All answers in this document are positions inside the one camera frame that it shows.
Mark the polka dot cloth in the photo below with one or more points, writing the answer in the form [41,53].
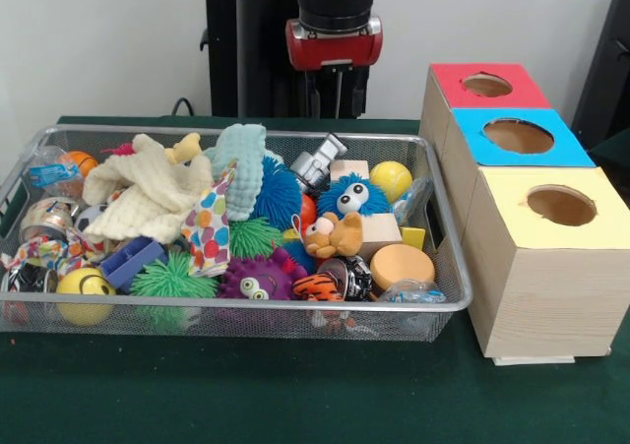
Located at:
[205,232]

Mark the yellow smiley ball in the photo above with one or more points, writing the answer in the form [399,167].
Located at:
[84,291]

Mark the brown plush toy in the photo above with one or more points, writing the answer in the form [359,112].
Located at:
[340,237]

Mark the blue fuzzy toy with eyes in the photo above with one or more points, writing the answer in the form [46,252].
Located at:
[345,200]

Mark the purple spiky ball with eyes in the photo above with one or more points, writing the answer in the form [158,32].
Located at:
[251,279]

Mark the clear mesh bin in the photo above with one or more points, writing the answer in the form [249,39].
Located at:
[246,322]

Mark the cream knitted cloth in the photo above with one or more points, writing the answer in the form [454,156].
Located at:
[148,198]

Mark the green spiky ball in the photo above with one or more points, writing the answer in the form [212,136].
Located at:
[172,279]

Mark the mint green knitted cloth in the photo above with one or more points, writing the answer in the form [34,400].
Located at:
[241,168]

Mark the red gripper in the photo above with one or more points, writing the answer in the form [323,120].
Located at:
[335,50]

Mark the black chair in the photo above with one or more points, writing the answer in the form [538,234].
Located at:
[610,70]

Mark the wooden box with three holes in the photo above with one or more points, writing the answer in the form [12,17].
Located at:
[541,286]

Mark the plain yellow ball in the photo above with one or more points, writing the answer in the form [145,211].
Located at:
[392,180]

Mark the clear plastic packet blue label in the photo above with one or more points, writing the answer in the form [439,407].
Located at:
[49,173]

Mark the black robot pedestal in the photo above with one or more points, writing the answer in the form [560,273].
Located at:
[256,50]

